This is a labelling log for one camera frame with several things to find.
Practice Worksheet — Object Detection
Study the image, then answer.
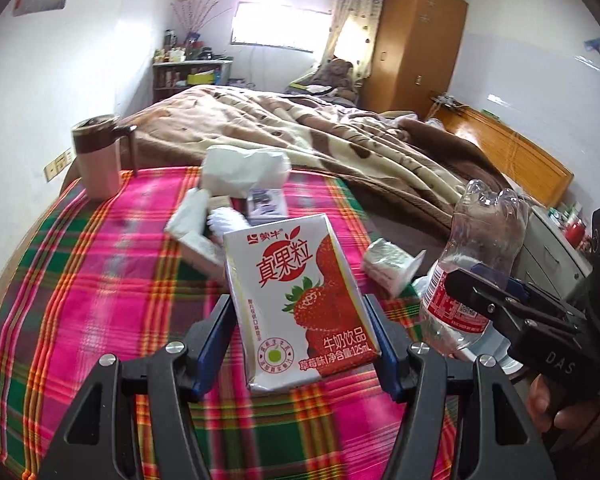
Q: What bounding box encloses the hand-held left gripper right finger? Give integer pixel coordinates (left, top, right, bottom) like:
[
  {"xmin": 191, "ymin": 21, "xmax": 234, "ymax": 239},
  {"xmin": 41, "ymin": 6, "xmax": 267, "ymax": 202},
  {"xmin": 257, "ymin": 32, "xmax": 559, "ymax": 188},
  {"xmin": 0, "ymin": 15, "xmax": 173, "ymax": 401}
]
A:
[{"xmin": 362, "ymin": 294, "xmax": 558, "ymax": 480}]

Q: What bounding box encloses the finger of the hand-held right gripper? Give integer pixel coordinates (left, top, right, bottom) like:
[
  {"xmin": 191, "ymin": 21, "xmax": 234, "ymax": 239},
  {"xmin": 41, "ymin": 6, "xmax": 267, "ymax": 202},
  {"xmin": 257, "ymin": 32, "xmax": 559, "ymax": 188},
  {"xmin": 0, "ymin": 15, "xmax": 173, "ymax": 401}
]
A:
[
  {"xmin": 445, "ymin": 269, "xmax": 578, "ymax": 335},
  {"xmin": 470, "ymin": 263, "xmax": 588, "ymax": 322}
]

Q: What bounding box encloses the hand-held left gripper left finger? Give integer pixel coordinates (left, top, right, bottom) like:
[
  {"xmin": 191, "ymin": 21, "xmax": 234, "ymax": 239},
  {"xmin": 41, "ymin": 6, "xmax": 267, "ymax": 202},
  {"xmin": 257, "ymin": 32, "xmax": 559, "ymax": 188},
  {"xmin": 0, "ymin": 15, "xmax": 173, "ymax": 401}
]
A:
[{"xmin": 40, "ymin": 294, "xmax": 238, "ymax": 480}]

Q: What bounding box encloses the clear plastic bottle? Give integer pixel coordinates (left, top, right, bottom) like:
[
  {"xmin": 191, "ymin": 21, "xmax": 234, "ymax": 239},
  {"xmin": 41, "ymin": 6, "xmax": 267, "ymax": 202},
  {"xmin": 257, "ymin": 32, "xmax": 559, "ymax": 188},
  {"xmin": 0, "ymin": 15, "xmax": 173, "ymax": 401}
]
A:
[{"xmin": 419, "ymin": 177, "xmax": 531, "ymax": 358}]

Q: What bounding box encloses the strawberry milk carton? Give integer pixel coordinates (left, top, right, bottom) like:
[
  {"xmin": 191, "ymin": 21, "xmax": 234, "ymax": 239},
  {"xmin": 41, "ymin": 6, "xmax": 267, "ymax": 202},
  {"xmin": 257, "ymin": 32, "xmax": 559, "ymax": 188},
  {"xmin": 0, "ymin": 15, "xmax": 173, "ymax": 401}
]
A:
[{"xmin": 222, "ymin": 212, "xmax": 383, "ymax": 393}]

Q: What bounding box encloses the white tissue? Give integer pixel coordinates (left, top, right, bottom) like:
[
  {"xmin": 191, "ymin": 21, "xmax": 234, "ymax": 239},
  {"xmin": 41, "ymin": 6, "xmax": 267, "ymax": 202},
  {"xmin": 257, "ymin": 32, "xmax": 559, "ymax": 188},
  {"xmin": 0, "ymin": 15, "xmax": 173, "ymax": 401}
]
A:
[{"xmin": 166, "ymin": 187, "xmax": 210, "ymax": 241}]

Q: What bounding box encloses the small purple box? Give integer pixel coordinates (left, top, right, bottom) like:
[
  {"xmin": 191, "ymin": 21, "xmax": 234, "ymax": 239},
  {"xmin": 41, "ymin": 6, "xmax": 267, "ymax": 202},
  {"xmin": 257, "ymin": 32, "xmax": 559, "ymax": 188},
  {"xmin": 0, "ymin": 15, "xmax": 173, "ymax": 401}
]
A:
[{"xmin": 249, "ymin": 188, "xmax": 287, "ymax": 219}]

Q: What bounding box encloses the person's right hand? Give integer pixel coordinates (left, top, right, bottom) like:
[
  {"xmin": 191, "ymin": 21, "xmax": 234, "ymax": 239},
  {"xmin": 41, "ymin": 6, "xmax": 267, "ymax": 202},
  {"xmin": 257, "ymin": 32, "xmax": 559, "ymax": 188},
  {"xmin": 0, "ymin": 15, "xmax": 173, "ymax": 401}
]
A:
[{"xmin": 526, "ymin": 374, "xmax": 600, "ymax": 433}]

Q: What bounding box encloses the grey nightstand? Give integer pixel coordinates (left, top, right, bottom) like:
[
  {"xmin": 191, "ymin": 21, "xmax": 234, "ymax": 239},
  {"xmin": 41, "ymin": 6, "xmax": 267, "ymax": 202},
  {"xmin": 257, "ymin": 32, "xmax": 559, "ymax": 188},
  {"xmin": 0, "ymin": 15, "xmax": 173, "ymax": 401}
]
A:
[{"xmin": 517, "ymin": 205, "xmax": 595, "ymax": 293}]

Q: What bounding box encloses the red jar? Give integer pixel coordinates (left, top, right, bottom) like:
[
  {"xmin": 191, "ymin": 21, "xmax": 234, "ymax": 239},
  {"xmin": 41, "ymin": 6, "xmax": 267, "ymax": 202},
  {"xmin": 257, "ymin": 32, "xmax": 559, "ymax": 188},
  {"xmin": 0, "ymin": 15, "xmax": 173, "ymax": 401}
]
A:
[{"xmin": 562, "ymin": 217, "xmax": 588, "ymax": 248}]

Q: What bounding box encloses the white foam fruit net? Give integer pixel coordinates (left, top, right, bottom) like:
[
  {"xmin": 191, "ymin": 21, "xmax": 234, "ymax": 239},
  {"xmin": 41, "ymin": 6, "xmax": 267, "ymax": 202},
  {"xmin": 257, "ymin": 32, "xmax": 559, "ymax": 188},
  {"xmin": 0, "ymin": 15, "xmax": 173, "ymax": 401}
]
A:
[{"xmin": 207, "ymin": 207, "xmax": 249, "ymax": 237}]

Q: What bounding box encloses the plaid tablecloth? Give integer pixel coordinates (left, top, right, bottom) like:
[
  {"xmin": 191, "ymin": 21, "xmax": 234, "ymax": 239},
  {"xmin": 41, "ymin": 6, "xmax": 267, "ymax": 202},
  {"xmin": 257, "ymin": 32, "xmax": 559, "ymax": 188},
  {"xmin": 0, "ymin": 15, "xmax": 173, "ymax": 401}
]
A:
[{"xmin": 0, "ymin": 165, "xmax": 461, "ymax": 480}]

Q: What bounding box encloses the wooden headboard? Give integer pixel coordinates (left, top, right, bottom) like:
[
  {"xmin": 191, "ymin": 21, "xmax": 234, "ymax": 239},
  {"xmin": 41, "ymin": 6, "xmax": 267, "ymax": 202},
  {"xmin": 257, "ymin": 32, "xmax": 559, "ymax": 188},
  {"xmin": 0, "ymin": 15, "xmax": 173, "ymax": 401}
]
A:
[{"xmin": 437, "ymin": 105, "xmax": 576, "ymax": 207}]

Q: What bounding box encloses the white plastic bag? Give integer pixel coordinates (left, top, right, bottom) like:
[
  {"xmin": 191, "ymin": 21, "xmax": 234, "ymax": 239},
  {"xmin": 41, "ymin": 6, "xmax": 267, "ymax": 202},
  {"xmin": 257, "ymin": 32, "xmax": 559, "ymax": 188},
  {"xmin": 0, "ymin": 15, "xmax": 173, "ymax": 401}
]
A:
[{"xmin": 200, "ymin": 145, "xmax": 290, "ymax": 201}]

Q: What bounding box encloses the power strip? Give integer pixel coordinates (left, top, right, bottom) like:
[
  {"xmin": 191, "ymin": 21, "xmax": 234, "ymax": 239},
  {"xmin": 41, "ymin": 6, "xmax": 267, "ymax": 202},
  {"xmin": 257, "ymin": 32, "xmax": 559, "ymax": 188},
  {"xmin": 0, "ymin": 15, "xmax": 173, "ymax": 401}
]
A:
[{"xmin": 430, "ymin": 91, "xmax": 468, "ymax": 110}]

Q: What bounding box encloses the pink mug with brown lid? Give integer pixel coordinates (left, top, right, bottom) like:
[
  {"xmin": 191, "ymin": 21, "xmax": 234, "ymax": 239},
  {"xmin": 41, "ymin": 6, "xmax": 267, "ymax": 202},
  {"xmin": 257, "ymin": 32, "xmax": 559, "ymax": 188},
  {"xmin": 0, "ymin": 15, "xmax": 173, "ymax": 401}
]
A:
[{"xmin": 71, "ymin": 114, "xmax": 138, "ymax": 198}]

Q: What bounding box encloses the brown patterned blanket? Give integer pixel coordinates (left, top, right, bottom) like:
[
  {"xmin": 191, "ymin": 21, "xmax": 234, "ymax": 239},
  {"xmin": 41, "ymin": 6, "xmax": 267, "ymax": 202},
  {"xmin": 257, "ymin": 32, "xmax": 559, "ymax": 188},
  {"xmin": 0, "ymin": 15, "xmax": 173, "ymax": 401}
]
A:
[{"xmin": 122, "ymin": 85, "xmax": 511, "ymax": 243}]

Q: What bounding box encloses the wooden wardrobe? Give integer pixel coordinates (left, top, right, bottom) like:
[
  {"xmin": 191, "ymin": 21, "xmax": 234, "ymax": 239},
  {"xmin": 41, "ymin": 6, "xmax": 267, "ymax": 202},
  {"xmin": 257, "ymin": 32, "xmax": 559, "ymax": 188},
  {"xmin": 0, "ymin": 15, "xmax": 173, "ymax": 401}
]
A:
[{"xmin": 362, "ymin": 0, "xmax": 468, "ymax": 116}]

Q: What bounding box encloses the brown teddy bear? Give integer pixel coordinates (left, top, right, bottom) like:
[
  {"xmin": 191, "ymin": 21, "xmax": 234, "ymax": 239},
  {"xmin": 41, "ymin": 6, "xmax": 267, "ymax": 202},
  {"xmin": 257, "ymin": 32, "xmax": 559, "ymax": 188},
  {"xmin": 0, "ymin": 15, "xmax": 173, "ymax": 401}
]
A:
[{"xmin": 324, "ymin": 57, "xmax": 357, "ymax": 102}]

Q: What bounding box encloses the cluttered white shelf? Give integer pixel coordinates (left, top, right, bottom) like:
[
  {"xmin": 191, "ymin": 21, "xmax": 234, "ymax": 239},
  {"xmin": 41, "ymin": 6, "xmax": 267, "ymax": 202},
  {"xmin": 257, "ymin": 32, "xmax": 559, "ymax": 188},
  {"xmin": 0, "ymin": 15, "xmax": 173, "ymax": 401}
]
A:
[{"xmin": 152, "ymin": 55, "xmax": 234, "ymax": 103}]

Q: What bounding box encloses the patterned curtain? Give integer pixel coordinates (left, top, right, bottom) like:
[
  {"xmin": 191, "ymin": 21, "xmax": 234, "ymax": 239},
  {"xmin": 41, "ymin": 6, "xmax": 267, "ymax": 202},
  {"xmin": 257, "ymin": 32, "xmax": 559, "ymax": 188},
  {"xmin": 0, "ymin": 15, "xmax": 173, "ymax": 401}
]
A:
[{"xmin": 320, "ymin": 0, "xmax": 386, "ymax": 81}]

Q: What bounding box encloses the bright window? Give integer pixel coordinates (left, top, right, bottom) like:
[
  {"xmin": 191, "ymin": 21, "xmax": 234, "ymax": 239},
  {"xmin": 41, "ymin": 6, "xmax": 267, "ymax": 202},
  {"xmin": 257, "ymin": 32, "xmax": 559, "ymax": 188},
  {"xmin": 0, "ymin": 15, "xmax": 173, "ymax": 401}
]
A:
[{"xmin": 231, "ymin": 2, "xmax": 333, "ymax": 54}]

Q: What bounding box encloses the dried branch bouquet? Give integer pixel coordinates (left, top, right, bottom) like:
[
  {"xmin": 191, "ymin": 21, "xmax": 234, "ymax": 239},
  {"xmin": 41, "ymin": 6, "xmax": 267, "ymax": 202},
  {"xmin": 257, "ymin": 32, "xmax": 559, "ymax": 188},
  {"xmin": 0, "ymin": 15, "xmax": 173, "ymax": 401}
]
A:
[{"xmin": 172, "ymin": 0, "xmax": 231, "ymax": 43}]

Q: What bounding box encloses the wall socket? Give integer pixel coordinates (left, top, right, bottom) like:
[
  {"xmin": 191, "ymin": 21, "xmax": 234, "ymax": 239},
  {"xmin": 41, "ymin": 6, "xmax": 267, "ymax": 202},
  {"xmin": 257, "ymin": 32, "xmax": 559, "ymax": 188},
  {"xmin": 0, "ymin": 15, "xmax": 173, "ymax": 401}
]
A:
[{"xmin": 44, "ymin": 149, "xmax": 75, "ymax": 183}]

